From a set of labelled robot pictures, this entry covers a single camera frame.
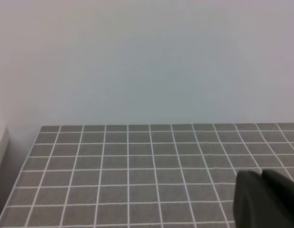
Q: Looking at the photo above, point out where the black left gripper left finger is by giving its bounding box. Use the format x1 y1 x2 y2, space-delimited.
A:
233 171 269 228

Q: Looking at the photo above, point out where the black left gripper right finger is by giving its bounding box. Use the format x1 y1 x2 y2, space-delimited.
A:
262 169 294 223

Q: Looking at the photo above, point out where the grey grid tablecloth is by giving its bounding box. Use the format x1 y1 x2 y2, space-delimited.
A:
0 123 294 228

